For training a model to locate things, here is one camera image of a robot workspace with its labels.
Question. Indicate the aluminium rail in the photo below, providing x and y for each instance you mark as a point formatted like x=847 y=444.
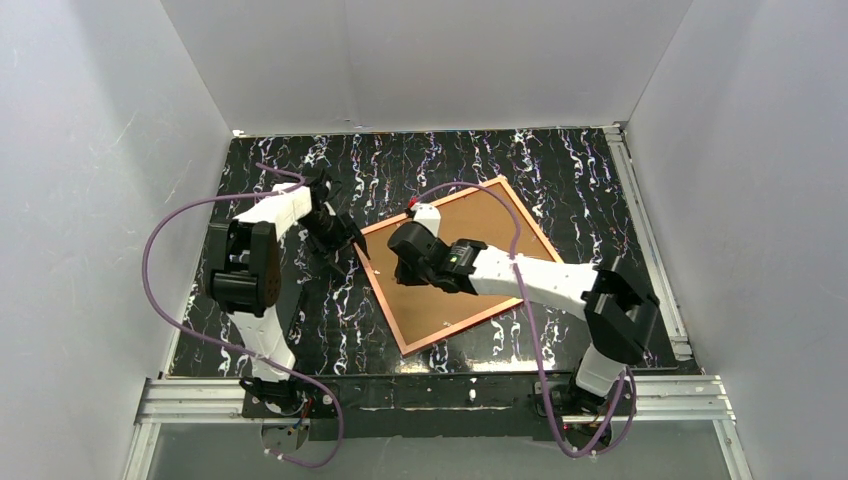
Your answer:
x=218 y=401
x=623 y=161

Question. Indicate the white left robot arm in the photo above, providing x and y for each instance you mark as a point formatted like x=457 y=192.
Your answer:
x=244 y=275

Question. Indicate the aluminium front rail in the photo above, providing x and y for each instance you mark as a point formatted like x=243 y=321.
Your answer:
x=218 y=401

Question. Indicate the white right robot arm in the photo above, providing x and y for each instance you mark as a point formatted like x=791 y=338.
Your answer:
x=619 y=307

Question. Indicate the aluminium right side rail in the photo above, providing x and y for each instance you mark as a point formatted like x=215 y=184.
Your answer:
x=623 y=161

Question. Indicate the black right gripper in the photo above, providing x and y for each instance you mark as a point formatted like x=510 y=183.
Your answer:
x=403 y=273

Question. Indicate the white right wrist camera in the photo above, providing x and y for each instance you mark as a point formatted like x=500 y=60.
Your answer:
x=425 y=214

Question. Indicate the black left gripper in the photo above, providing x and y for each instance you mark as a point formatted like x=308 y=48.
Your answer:
x=337 y=234

